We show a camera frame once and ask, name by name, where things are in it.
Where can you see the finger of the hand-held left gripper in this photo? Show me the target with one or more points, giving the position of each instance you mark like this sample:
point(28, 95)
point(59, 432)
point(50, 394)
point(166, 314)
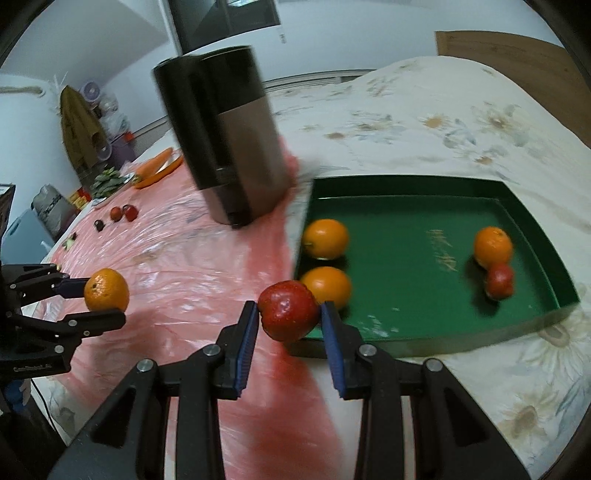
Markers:
point(69, 286)
point(92, 321)

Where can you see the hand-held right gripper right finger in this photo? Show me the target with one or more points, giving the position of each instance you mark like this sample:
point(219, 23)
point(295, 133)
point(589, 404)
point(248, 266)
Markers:
point(333, 350)

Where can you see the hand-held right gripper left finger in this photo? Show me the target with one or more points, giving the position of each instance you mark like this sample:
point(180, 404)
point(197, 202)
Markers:
point(244, 346)

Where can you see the orange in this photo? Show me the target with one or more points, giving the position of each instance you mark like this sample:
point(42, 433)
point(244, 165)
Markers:
point(493, 244)
point(106, 290)
point(325, 237)
point(330, 286)

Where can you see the red apple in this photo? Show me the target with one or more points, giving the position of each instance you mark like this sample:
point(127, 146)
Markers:
point(499, 281)
point(288, 314)
point(130, 212)

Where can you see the dark plum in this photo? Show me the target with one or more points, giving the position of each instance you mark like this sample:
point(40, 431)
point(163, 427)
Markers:
point(99, 225)

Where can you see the red plum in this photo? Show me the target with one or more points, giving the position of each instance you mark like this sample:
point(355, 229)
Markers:
point(115, 213)

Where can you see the green shallow box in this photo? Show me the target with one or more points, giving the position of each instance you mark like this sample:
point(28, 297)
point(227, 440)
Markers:
point(415, 277)

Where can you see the star shaped green leaf piece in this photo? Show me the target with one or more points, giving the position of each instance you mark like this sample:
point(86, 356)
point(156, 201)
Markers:
point(69, 241)

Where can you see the light blue board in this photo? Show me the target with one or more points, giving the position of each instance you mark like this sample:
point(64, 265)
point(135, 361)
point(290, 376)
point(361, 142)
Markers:
point(27, 230)

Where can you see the grey printed bag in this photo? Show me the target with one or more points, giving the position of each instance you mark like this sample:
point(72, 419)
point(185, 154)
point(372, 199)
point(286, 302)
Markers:
point(51, 203)

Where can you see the red and yellow boxes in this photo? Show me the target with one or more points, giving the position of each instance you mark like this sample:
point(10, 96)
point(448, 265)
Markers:
point(81, 197)

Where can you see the white plate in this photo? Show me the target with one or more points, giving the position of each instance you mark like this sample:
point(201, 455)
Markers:
point(102, 201)

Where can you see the pink plastic sheet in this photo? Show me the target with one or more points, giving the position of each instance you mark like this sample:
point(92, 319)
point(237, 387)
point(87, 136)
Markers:
point(184, 258)

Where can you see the pile of leafy greens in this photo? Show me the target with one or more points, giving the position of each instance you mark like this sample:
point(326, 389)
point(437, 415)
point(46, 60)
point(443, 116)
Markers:
point(108, 182)

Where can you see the purple bin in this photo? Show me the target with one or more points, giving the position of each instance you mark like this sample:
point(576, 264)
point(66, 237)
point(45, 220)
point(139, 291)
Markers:
point(123, 150)

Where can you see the carrot on orange-rimmed plate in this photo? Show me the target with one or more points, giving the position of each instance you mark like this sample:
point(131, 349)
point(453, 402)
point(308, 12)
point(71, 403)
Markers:
point(166, 171)

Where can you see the brown coat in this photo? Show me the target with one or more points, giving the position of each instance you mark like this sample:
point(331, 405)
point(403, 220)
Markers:
point(78, 129)

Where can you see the clear plastic bag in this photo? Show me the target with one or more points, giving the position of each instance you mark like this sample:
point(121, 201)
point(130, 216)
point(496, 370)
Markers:
point(113, 115)

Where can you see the black and copper juicer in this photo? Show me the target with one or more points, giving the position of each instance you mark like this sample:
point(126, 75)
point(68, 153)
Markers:
point(244, 152)

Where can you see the white pipe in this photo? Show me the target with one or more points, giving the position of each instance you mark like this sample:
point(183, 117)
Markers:
point(27, 90)

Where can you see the dark window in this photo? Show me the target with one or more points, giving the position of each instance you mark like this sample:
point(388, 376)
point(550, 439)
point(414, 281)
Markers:
point(221, 18)

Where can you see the wooden headboard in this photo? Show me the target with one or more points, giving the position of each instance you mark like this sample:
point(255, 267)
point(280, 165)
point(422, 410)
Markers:
point(508, 60)

